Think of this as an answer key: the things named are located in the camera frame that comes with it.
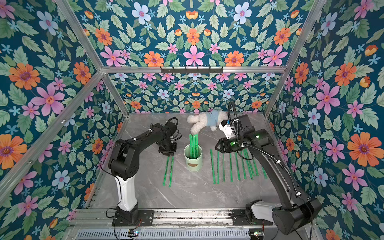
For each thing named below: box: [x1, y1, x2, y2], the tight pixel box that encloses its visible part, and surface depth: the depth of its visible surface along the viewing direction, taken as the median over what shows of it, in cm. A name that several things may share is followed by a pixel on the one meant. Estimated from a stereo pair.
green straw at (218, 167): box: [217, 151, 220, 184], surface depth 92 cm
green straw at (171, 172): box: [168, 156, 174, 188], surface depth 91 cm
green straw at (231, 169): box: [229, 153, 234, 183], surface depth 92 cm
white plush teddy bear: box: [187, 110, 228, 135], surface depth 107 cm
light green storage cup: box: [184, 144, 203, 172], surface depth 86 cm
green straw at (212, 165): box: [210, 149, 216, 184], surface depth 92 cm
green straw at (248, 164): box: [243, 149, 253, 180], surface depth 92 cm
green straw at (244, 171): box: [241, 158, 247, 180], surface depth 90 cm
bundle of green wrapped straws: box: [188, 134, 199, 158], surface depth 86 cm
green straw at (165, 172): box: [163, 156, 170, 187], surface depth 91 cm
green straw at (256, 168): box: [253, 158, 260, 177], surface depth 92 cm
